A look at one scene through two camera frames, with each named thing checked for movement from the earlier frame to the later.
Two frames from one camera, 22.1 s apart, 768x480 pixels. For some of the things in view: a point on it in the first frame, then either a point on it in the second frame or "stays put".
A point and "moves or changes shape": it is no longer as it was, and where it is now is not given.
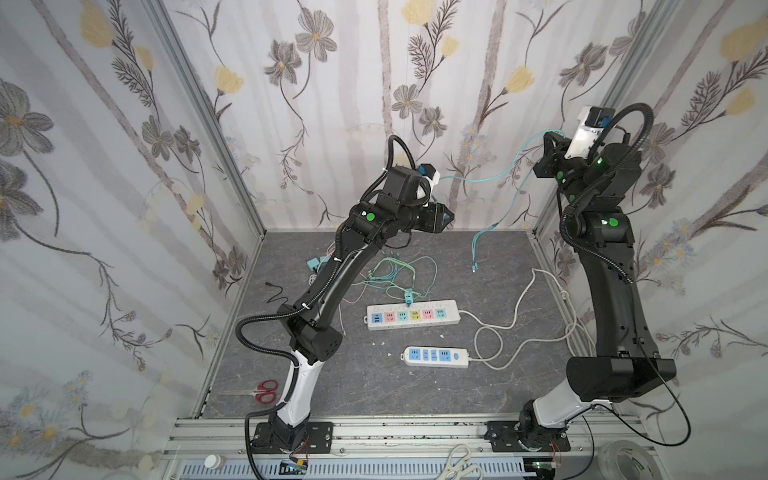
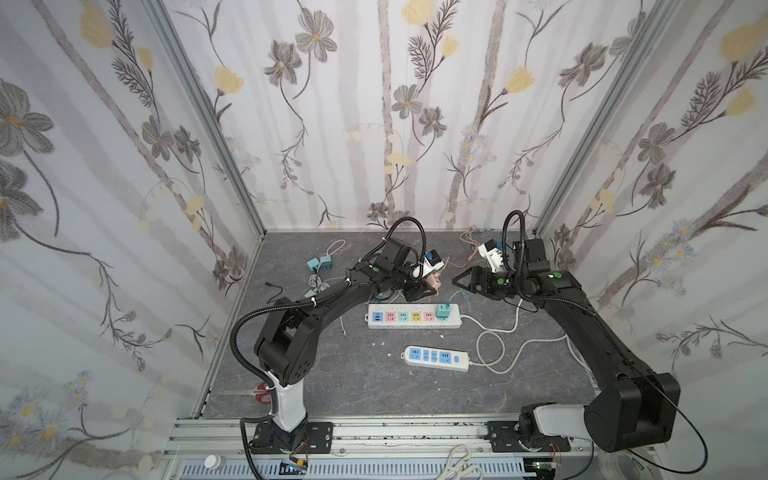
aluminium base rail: x=220 y=449 stays put
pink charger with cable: x=346 y=300 moves or changes shape
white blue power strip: x=436 y=357 stays put
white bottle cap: x=212 y=461 stays put
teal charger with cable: x=409 y=292 to x=443 y=310
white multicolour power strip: x=418 y=314 stays put
